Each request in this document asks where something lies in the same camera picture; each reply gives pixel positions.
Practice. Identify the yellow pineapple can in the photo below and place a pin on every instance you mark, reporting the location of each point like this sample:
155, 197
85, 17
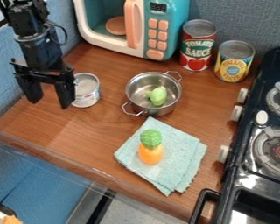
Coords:
234, 61

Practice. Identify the silver pot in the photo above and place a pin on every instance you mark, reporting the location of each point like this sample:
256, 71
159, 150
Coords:
153, 94

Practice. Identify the toy microwave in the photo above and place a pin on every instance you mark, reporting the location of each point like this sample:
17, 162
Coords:
138, 26

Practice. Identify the light blue cloth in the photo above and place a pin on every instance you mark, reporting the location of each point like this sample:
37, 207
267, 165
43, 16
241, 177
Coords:
173, 157

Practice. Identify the red tomato sauce can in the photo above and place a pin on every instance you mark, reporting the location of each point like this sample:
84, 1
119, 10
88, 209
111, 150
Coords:
198, 45

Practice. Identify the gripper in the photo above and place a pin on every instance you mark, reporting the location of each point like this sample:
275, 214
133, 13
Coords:
41, 59

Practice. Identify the toy stove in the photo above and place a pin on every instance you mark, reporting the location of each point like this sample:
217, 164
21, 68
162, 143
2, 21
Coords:
255, 145

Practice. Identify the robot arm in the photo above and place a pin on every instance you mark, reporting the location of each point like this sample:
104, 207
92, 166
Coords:
26, 17

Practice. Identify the green toy vegetable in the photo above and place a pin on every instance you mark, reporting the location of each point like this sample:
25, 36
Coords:
158, 95

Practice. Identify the orange jar with green lid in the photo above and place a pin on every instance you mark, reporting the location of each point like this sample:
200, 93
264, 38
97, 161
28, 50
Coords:
151, 147

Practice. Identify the small silver can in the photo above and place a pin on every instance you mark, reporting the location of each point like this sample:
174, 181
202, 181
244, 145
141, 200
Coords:
86, 90

